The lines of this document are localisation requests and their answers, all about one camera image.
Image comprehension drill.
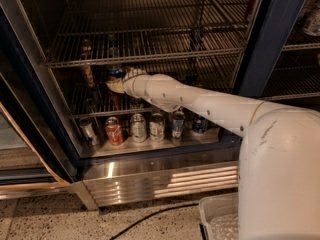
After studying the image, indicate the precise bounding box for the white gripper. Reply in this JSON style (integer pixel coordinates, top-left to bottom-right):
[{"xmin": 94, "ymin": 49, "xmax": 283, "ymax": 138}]
[{"xmin": 106, "ymin": 67, "xmax": 150, "ymax": 98}]

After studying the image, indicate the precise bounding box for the blue pepsi can shelf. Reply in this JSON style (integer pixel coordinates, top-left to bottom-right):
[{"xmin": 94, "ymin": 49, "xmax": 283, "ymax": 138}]
[
  {"xmin": 107, "ymin": 64, "xmax": 125, "ymax": 81},
  {"xmin": 192, "ymin": 114, "xmax": 208, "ymax": 134}
]

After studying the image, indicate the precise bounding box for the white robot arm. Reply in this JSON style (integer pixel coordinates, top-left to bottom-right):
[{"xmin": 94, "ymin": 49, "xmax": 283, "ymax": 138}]
[{"xmin": 107, "ymin": 68, "xmax": 320, "ymax": 240}]

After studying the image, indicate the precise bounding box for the white green can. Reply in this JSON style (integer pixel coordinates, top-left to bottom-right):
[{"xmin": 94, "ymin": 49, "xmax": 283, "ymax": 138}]
[{"xmin": 130, "ymin": 114, "xmax": 147, "ymax": 143}]

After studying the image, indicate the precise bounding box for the red soda can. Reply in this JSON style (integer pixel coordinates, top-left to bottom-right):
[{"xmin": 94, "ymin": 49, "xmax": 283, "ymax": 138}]
[{"xmin": 105, "ymin": 117, "xmax": 123, "ymax": 146}]

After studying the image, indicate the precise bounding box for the white can with orange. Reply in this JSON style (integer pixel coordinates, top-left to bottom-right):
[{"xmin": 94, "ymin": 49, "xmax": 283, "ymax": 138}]
[{"xmin": 149, "ymin": 113, "xmax": 165, "ymax": 142}]

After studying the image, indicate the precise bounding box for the silver can bottom left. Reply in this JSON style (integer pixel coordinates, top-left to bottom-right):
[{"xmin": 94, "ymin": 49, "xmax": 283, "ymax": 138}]
[{"xmin": 79, "ymin": 118, "xmax": 99, "ymax": 146}]

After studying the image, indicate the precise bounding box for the silver blue can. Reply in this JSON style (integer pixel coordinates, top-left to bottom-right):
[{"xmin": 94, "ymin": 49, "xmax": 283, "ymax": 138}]
[{"xmin": 172, "ymin": 111, "xmax": 185, "ymax": 139}]

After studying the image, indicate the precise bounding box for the stainless steel fridge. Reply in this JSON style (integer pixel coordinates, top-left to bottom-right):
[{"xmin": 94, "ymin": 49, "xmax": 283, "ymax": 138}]
[{"xmin": 0, "ymin": 0, "xmax": 316, "ymax": 210}]

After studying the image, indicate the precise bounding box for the blue pepsi can bottom shelf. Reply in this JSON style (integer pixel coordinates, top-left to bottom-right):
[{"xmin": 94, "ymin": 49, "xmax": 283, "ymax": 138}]
[{"xmin": 192, "ymin": 114, "xmax": 208, "ymax": 134}]

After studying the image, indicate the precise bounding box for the open glass fridge door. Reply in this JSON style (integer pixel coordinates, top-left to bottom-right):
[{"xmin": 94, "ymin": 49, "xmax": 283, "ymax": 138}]
[{"xmin": 0, "ymin": 12, "xmax": 76, "ymax": 200}]

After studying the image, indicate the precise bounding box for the translucent plastic bin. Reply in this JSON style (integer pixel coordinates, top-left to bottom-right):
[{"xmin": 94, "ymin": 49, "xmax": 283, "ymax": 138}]
[{"xmin": 199, "ymin": 193, "xmax": 238, "ymax": 240}]

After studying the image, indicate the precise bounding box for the middle wire fridge shelf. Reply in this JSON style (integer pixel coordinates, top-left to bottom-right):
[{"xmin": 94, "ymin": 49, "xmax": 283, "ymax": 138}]
[{"xmin": 68, "ymin": 55, "xmax": 239, "ymax": 120}]

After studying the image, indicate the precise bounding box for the wire fridge shelf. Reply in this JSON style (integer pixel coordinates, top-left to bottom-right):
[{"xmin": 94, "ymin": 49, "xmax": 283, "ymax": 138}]
[
  {"xmin": 68, "ymin": 55, "xmax": 239, "ymax": 120},
  {"xmin": 47, "ymin": 0, "xmax": 249, "ymax": 68}
]

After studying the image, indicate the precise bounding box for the upper wire fridge shelf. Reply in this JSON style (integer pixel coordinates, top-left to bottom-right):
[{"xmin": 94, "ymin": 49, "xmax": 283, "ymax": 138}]
[{"xmin": 47, "ymin": 0, "xmax": 249, "ymax": 68}]

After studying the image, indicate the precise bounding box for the black floor cable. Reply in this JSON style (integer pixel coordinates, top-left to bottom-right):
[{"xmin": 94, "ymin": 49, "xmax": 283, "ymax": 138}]
[{"xmin": 109, "ymin": 201, "xmax": 200, "ymax": 240}]

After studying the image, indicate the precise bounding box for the right compartment wire shelf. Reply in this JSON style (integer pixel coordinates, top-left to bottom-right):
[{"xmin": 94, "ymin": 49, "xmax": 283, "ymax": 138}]
[{"xmin": 261, "ymin": 19, "xmax": 320, "ymax": 101}]

